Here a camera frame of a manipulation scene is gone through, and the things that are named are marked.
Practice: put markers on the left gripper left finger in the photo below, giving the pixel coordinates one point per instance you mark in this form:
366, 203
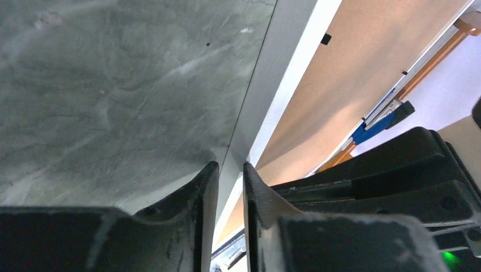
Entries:
173, 234

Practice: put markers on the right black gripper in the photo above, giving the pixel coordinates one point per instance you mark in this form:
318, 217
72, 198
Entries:
417, 174

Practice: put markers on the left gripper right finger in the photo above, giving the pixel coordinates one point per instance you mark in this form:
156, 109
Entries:
280, 237

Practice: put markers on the brown backing board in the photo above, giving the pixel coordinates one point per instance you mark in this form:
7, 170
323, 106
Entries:
372, 43

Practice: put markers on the blue stapler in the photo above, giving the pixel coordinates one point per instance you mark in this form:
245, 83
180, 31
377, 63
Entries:
394, 113

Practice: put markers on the orange wooden shelf rack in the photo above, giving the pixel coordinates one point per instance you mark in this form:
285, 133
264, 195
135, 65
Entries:
454, 35

